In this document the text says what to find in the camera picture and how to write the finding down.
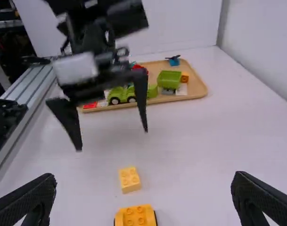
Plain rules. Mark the green toy car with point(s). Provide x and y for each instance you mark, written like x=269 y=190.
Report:
x=120 y=95

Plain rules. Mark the yellow toy car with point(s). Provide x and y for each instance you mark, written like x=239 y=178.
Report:
x=133 y=215

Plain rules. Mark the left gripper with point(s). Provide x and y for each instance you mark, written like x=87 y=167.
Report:
x=86 y=90

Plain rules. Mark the large green toy brick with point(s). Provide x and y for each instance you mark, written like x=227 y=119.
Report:
x=169 y=78

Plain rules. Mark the tan tray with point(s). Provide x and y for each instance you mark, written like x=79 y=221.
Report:
x=195 y=87

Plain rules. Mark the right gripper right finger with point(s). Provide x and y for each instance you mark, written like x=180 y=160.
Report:
x=263 y=202

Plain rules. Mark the silver rails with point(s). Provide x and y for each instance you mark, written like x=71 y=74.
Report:
x=27 y=87

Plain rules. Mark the long white toy brick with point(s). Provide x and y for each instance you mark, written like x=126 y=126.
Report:
x=102 y=103

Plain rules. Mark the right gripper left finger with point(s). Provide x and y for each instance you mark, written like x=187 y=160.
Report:
x=23 y=202

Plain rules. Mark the yellow toy brick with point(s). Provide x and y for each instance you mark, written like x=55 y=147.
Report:
x=129 y=180

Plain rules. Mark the small green toy brick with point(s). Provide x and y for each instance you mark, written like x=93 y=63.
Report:
x=153 y=91

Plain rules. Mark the orange toy brick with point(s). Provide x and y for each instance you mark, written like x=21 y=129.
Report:
x=185 y=77

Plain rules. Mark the teal toy brick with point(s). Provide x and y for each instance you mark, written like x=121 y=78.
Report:
x=132 y=63

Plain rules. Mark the red toy brick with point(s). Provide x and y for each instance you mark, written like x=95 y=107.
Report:
x=89 y=105

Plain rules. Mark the grey toy brick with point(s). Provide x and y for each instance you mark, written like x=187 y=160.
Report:
x=169 y=91

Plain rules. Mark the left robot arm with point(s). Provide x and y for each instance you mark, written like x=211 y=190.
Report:
x=124 y=16

